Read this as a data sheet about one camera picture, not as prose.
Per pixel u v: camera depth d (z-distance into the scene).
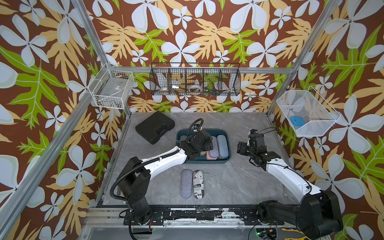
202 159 0.94
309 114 0.82
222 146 0.93
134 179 0.44
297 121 0.82
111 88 0.85
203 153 0.94
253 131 0.77
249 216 0.73
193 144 0.64
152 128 1.04
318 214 0.40
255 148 0.65
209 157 0.93
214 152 0.91
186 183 0.82
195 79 0.97
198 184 0.82
